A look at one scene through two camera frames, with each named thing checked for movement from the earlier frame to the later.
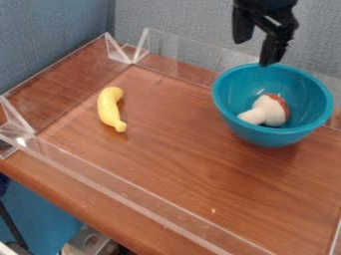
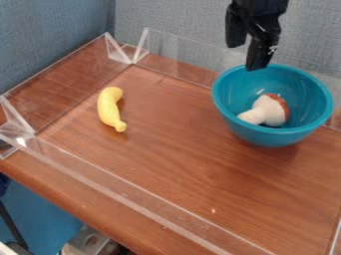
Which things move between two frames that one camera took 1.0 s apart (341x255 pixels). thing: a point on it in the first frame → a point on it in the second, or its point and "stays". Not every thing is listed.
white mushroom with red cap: x=269 y=111 stays
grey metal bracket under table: x=91 y=241 stays
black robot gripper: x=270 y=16 → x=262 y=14
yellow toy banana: x=108 y=99 stays
